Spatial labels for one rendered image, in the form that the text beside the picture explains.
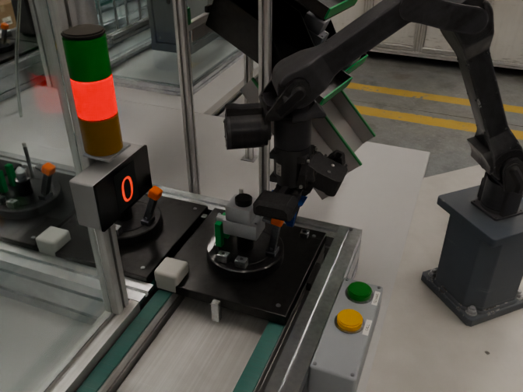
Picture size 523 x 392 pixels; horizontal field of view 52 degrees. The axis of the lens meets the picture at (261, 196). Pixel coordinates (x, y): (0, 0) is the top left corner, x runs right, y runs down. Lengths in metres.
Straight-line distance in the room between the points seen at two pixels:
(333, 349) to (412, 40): 4.30
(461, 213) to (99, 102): 0.63
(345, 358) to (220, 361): 0.20
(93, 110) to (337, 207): 0.77
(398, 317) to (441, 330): 0.08
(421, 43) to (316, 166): 4.20
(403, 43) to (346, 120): 3.71
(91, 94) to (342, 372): 0.51
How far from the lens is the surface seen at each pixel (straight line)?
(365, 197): 1.37
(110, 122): 0.71
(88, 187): 0.71
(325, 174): 0.81
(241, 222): 0.92
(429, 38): 4.97
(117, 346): 0.89
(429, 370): 0.99
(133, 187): 0.77
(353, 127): 1.33
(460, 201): 1.03
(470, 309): 1.07
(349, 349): 0.85
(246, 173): 1.44
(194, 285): 0.93
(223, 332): 0.92
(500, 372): 1.02
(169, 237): 1.04
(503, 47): 4.96
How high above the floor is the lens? 1.59
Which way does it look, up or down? 33 degrees down
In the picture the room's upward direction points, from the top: straight up
